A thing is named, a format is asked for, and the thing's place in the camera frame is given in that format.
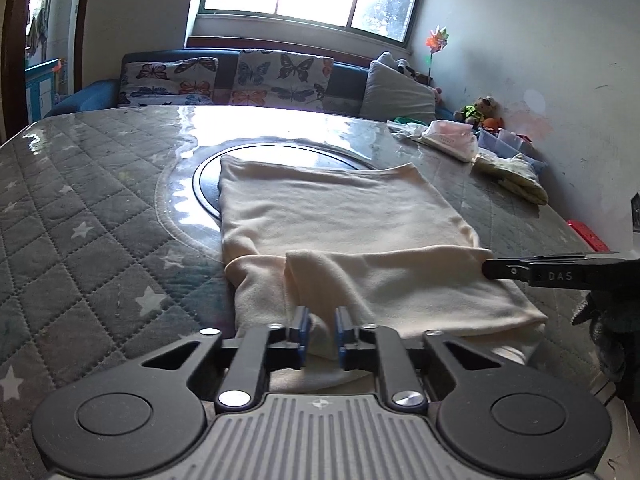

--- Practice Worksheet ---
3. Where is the blue sofa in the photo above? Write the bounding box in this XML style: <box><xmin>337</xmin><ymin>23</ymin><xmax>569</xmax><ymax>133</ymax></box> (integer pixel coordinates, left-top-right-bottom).
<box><xmin>45</xmin><ymin>49</ymin><xmax>453</xmax><ymax>122</ymax></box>

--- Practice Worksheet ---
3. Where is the pile of white clothes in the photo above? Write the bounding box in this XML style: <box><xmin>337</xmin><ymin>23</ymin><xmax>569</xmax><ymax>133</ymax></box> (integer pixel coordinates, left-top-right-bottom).
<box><xmin>387</xmin><ymin>120</ymin><xmax>480</xmax><ymax>163</ymax></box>

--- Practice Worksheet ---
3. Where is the red plastic object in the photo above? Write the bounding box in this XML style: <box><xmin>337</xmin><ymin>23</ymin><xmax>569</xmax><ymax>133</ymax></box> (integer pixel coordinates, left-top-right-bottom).
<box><xmin>566</xmin><ymin>219</ymin><xmax>611</xmax><ymax>254</ymax></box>

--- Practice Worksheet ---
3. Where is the black and white plush toy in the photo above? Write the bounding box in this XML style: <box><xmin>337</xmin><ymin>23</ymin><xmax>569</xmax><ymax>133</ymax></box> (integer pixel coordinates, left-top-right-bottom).
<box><xmin>396</xmin><ymin>58</ymin><xmax>432</xmax><ymax>85</ymax></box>

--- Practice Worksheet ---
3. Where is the grey quilted star table cover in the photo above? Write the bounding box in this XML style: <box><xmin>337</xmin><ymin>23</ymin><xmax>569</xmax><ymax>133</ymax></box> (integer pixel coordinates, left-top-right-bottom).
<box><xmin>0</xmin><ymin>104</ymin><xmax>621</xmax><ymax>480</ymax></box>

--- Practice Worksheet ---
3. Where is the colourful pinwheel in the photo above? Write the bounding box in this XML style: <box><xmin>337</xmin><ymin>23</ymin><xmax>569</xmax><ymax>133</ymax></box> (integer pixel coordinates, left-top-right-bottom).
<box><xmin>425</xmin><ymin>25</ymin><xmax>452</xmax><ymax>89</ymax></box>

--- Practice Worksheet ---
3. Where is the turquoise cabinet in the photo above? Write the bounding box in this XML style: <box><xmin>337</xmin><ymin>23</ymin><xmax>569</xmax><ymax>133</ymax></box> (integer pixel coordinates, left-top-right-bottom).
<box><xmin>25</xmin><ymin>58</ymin><xmax>69</xmax><ymax>122</ymax></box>

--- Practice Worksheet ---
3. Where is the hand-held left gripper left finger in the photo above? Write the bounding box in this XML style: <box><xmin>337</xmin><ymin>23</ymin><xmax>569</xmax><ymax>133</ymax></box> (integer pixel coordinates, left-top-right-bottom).
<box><xmin>141</xmin><ymin>305</ymin><xmax>312</xmax><ymax>414</ymax></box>

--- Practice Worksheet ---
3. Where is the cream garment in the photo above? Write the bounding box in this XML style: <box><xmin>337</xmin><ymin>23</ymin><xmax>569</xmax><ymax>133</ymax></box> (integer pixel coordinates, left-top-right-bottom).
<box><xmin>218</xmin><ymin>154</ymin><xmax>549</xmax><ymax>395</ymax></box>

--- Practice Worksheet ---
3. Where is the teddy bear in green vest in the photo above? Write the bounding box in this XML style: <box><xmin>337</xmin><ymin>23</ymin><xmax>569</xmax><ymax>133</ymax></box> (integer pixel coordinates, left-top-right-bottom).
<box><xmin>454</xmin><ymin>96</ymin><xmax>499</xmax><ymax>129</ymax></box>

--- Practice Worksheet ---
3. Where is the grey pillow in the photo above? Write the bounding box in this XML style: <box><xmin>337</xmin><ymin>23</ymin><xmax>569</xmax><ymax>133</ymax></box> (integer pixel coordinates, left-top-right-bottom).
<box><xmin>359</xmin><ymin>60</ymin><xmax>439</xmax><ymax>124</ymax></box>

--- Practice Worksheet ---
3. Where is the butterfly print cushion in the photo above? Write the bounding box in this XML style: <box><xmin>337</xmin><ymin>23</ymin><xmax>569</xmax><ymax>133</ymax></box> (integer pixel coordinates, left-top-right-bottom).
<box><xmin>231</xmin><ymin>50</ymin><xmax>335</xmax><ymax>112</ymax></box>
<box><xmin>117</xmin><ymin>57</ymin><xmax>219</xmax><ymax>109</ymax></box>

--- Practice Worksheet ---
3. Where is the clear plastic storage box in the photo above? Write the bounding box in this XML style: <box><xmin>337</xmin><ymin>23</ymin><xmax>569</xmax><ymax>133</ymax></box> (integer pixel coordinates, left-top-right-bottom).
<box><xmin>475</xmin><ymin>129</ymin><xmax>549</xmax><ymax>174</ymax></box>

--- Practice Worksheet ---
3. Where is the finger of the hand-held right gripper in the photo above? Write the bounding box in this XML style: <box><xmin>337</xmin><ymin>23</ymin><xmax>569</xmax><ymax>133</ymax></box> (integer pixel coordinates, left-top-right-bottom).
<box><xmin>482</xmin><ymin>254</ymin><xmax>640</xmax><ymax>291</ymax></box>

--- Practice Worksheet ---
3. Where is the brown door frame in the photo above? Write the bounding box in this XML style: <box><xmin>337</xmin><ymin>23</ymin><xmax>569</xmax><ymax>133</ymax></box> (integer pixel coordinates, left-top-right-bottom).
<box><xmin>0</xmin><ymin>0</ymin><xmax>96</xmax><ymax>147</ymax></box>

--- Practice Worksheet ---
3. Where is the person's right hand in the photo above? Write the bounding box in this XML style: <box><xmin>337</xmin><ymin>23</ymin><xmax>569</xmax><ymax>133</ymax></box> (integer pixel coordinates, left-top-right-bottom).
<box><xmin>572</xmin><ymin>291</ymin><xmax>640</xmax><ymax>401</ymax></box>

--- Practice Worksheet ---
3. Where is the yellow floral cloth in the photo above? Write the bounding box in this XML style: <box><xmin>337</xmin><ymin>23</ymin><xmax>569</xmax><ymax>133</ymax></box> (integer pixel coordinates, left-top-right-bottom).
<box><xmin>472</xmin><ymin>154</ymin><xmax>550</xmax><ymax>206</ymax></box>

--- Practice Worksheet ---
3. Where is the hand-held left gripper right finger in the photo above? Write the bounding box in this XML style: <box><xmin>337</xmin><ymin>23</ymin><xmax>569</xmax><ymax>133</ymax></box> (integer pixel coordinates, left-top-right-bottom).
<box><xmin>335</xmin><ymin>305</ymin><xmax>502</xmax><ymax>414</ymax></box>

